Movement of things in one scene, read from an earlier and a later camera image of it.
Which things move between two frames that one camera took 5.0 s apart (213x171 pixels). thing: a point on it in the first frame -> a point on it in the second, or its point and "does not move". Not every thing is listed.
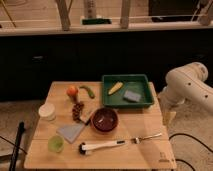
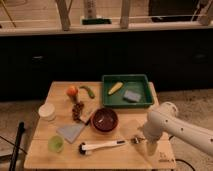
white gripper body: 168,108 -> 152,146
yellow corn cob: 115,88 does not move
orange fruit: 72,91 does not move
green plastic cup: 55,143 does not move
